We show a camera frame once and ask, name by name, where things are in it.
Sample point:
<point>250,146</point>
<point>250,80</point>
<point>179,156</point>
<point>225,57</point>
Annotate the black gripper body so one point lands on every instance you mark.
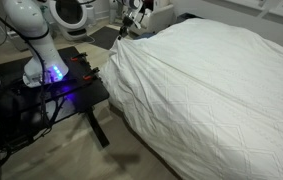
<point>126,22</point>

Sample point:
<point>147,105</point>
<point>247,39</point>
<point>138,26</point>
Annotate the white stitched duvet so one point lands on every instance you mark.
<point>231,100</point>

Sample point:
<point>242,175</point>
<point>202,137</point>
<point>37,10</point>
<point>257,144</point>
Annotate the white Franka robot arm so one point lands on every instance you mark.
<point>37,43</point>

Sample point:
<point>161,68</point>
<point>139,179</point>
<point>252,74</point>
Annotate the black floor mat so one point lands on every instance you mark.
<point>106,37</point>

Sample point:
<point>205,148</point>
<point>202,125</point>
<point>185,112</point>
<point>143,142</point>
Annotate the blue hard-shell suitcase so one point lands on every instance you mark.
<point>144,36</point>

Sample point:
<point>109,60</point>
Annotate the beige armchair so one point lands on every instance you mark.
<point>161,16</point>

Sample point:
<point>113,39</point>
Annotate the white trash bin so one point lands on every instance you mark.
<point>91,15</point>

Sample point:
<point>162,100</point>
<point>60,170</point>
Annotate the round white litter box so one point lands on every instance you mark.
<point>68,13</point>

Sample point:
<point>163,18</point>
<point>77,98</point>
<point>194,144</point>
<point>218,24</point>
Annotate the dark grey ottoman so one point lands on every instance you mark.
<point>187,17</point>

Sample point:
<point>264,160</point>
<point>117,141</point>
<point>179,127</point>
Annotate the black robot table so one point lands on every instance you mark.
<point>81,95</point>

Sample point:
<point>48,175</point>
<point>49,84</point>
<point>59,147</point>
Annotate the white low cabinet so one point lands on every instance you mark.
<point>16,41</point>

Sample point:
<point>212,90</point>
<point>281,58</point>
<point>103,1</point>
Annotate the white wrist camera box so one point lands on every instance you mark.
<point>137,18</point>

